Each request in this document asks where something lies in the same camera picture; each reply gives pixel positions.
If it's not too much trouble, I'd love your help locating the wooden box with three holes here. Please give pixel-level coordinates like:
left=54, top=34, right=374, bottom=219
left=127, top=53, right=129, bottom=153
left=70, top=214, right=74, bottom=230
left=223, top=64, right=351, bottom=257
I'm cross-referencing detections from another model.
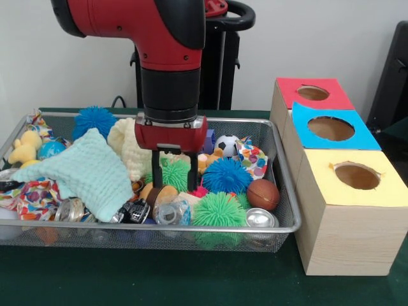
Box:
left=269, top=77, right=408, bottom=277

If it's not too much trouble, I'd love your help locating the plain silver can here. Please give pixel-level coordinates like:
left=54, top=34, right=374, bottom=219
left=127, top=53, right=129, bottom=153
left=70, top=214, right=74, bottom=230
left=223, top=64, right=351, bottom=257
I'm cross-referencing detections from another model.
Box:
left=245, top=207, right=280, bottom=228

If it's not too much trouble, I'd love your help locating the small brown football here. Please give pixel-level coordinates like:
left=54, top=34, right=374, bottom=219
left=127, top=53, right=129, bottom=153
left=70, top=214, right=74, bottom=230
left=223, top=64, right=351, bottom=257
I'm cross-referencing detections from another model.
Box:
left=247, top=178, right=281, bottom=211

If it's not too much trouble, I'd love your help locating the green spiky rubber ball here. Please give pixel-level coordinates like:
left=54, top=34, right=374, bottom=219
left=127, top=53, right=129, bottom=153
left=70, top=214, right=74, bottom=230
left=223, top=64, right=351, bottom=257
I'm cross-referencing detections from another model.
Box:
left=145, top=158, right=191, bottom=186
left=193, top=193, right=249, bottom=228

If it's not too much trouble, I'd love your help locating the mint green knit cloth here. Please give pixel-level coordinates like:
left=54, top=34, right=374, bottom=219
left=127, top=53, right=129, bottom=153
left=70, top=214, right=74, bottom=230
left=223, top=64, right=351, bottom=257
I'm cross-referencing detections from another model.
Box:
left=11, top=127, right=135, bottom=223

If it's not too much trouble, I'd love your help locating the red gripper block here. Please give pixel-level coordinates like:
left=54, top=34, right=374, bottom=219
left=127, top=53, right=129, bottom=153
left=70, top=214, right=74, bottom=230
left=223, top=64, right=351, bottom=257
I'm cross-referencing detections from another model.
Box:
left=133, top=112, right=208, bottom=193

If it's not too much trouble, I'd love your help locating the colourful dotted cloth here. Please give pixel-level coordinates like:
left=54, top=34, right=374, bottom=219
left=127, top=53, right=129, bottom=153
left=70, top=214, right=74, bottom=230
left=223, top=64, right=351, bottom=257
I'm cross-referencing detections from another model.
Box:
left=235, top=137, right=269, bottom=179

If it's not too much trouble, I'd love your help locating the small brown teddy bear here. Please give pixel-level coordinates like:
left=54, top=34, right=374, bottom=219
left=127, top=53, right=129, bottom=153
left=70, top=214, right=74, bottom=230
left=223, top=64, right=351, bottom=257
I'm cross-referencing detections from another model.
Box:
left=197, top=148, right=224, bottom=175

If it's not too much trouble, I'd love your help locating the cream knit cloth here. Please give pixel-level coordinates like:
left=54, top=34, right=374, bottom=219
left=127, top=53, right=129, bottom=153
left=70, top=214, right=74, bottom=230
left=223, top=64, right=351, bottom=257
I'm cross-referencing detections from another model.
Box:
left=107, top=117, right=191, bottom=182

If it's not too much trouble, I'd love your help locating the black printed can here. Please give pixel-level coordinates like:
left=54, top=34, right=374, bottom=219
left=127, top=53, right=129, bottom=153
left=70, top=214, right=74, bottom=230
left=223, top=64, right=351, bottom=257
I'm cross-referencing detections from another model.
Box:
left=110, top=199, right=150, bottom=224

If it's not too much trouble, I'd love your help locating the black cable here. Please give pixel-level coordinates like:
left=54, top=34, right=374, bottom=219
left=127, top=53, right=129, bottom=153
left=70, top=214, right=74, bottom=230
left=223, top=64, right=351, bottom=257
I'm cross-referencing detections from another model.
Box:
left=110, top=95, right=128, bottom=110

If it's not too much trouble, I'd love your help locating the toy burger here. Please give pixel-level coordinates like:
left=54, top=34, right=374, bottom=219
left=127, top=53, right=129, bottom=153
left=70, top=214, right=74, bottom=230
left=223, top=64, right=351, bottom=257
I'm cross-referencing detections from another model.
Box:
left=139, top=181, right=179, bottom=211

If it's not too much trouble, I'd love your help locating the crushed clear plastic bottle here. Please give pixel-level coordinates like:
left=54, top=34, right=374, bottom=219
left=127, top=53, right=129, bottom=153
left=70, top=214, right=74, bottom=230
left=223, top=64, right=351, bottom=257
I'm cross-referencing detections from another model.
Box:
left=153, top=200, right=193, bottom=226

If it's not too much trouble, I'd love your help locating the small black white soccer ball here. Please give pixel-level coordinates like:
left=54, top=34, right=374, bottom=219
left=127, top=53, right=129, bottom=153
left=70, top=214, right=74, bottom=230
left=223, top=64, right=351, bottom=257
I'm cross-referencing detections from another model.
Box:
left=214, top=135, right=240, bottom=159

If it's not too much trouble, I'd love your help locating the black upright panel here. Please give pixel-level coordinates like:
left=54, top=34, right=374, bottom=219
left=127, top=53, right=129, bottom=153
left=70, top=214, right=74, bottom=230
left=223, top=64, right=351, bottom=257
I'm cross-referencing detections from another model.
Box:
left=365, top=20, right=408, bottom=135

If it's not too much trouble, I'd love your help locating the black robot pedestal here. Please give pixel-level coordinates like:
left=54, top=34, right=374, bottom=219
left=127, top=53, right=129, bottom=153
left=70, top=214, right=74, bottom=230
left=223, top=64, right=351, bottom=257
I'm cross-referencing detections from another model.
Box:
left=129, top=0, right=256, bottom=111

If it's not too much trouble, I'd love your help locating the shallow clear mesh bin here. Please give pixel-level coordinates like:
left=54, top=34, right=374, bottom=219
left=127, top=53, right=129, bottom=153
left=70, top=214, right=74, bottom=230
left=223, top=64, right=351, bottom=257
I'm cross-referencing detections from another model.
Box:
left=0, top=112, right=302, bottom=253

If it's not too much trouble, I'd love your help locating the dark green tablecloth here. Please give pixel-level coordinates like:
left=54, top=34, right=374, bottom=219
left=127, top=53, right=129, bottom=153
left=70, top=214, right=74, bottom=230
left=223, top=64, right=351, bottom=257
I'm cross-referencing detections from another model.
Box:
left=375, top=126, right=408, bottom=192
left=0, top=107, right=408, bottom=306

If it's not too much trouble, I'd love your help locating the blue spiky rubber ball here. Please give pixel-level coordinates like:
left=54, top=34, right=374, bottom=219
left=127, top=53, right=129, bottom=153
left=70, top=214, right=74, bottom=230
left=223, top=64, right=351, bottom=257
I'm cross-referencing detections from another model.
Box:
left=72, top=106, right=118, bottom=140
left=202, top=157, right=252, bottom=194

